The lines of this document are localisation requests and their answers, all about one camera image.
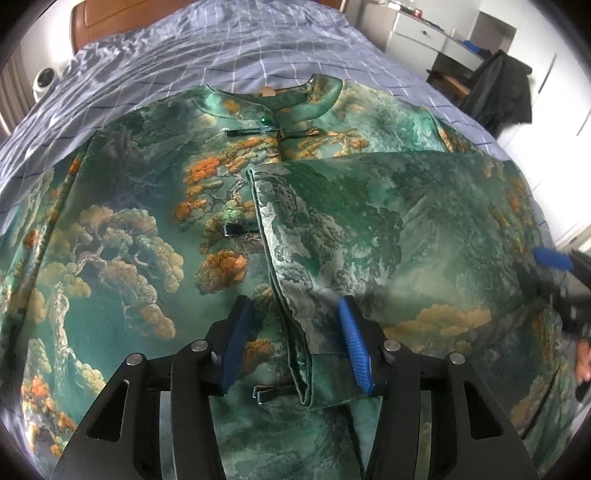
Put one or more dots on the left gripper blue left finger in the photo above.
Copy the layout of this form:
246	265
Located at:
227	339

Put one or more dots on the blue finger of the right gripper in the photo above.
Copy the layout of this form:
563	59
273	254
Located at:
553	259

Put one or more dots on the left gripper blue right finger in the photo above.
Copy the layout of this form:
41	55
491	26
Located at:
364	342

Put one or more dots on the green landscape print jacket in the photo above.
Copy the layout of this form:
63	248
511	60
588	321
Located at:
143	236

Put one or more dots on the person's right hand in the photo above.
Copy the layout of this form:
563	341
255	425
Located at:
582	368

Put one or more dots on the dark jacket on chair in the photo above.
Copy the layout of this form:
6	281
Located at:
500	94

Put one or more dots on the white drawer desk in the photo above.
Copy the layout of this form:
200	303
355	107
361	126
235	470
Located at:
413	43

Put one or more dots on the blue checked bed cover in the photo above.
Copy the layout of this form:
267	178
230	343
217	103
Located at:
238	46

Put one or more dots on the brown wooden headboard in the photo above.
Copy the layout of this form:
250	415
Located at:
111	16

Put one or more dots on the white round camera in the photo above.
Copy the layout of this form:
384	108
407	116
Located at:
42	81

